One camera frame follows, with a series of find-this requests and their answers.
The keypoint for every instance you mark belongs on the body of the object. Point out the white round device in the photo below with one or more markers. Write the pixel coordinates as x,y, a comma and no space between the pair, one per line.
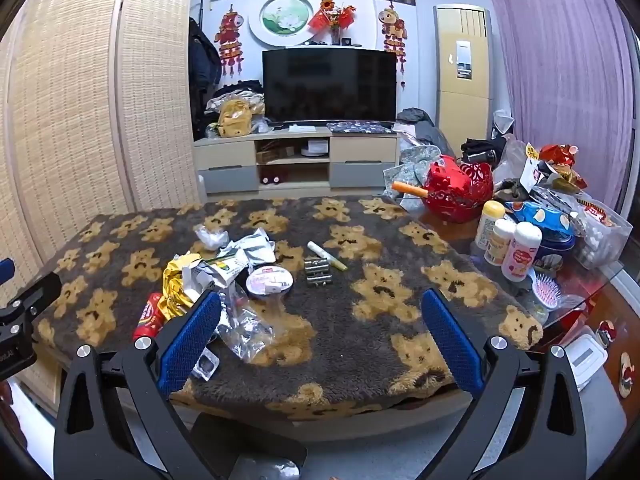
314,148

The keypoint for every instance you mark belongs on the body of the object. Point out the white paper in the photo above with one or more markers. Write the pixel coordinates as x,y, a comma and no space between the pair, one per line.
192,285

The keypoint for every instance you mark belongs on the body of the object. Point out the white bag yellow label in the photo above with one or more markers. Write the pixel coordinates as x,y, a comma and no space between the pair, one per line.
530,167

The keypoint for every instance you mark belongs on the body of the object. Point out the dark grey bin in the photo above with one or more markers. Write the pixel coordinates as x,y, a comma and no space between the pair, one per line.
240,440

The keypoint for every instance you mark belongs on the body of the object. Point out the yellow capped white bottle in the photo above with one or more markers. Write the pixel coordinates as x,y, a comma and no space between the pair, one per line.
489,225

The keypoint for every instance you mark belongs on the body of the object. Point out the red gold gift packaging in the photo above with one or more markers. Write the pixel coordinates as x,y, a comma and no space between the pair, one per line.
560,157

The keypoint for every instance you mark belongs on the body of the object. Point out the orange tube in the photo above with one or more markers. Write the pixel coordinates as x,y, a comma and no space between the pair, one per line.
407,189

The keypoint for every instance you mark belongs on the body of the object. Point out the woven folding screen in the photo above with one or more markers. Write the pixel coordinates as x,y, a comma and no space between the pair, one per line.
75,110

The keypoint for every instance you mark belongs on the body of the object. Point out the teddy bear print blanket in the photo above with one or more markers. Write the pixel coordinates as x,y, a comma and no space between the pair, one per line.
350,350

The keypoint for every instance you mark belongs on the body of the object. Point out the clear plastic container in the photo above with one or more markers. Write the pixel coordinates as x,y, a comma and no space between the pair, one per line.
600,240

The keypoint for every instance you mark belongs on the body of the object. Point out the beige grey television stand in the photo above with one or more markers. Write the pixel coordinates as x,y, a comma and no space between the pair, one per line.
360,147

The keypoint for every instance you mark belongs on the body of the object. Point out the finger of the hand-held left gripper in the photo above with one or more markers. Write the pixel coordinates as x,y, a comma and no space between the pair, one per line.
35,292
5,271

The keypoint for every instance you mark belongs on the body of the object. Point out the round framed flower picture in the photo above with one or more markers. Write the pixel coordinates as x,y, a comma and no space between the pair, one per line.
282,17

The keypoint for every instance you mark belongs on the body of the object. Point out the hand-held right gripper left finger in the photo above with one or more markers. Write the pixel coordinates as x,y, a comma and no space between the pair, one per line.
192,340

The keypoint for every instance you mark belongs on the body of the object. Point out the pink hairbrush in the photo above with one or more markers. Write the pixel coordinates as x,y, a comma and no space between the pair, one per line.
546,290

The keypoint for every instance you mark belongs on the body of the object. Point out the yellow backpack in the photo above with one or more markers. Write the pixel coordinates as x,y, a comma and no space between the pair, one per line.
235,117

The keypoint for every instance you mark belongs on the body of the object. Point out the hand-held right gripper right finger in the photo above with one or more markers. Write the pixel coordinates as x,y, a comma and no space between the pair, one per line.
450,340

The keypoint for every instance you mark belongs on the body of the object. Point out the white gold tube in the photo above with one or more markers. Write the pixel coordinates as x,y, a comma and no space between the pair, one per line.
325,256

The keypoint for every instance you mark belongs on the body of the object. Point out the white plastic box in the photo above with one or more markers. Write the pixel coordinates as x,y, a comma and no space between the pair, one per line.
587,360

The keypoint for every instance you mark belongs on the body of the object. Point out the clear plastic bag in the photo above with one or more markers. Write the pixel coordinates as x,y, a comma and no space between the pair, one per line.
245,330

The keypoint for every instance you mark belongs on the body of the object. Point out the small white bottle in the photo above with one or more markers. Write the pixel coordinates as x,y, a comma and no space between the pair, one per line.
500,245

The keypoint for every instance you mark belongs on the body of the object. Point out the white bottle pink label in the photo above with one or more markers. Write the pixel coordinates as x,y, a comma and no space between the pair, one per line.
520,255

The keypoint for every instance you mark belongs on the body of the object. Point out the olive metal cylinder block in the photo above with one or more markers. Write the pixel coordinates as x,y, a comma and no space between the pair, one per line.
317,272

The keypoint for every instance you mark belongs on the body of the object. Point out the grey floral cloth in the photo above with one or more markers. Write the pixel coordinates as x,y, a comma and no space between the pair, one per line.
410,165

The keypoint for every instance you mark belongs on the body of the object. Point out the beige standing air conditioner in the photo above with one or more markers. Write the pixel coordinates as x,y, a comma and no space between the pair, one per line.
462,110

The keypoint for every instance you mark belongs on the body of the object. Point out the red snack packet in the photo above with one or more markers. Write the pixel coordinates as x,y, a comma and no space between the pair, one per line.
147,317

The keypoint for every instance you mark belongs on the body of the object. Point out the black television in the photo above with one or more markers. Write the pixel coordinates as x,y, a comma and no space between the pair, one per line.
330,85

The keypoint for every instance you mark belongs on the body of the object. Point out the cartoon slipper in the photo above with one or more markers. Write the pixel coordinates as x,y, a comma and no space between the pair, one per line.
626,375
606,334

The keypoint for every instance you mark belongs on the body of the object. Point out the black bag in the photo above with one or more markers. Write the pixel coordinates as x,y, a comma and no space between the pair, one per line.
482,149

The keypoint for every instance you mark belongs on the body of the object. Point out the purple curtain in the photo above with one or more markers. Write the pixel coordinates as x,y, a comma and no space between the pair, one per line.
550,60

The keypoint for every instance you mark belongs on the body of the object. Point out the dark clothes pile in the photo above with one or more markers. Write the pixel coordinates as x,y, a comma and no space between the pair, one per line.
422,122

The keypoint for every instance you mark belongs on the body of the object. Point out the red openwork basket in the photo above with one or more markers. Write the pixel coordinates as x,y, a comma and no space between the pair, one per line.
465,195

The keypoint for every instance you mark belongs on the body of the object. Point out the small clear blister pack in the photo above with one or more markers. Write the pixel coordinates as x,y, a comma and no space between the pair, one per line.
206,364

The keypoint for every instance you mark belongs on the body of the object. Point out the dark hanging coat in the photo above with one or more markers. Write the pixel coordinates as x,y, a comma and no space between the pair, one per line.
202,60

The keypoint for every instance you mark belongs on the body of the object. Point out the white round cup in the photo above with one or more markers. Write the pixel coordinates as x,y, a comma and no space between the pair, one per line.
270,282

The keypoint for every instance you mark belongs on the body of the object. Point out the flower bouquet with red flags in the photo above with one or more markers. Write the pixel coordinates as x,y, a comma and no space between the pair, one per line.
332,15

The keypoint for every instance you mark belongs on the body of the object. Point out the red hanging ornament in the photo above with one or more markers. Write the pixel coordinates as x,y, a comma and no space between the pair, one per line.
230,27
392,25

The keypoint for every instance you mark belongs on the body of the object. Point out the gold foil wrapper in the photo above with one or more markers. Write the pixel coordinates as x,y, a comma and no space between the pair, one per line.
175,290

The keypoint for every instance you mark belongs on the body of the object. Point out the blue snack bag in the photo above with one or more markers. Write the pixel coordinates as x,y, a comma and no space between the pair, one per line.
550,220

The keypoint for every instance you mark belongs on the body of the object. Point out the white tissue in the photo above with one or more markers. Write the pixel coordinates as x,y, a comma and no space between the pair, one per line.
210,237

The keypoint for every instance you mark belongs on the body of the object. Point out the dark patterned cloth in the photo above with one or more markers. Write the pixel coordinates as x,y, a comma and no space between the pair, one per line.
360,127

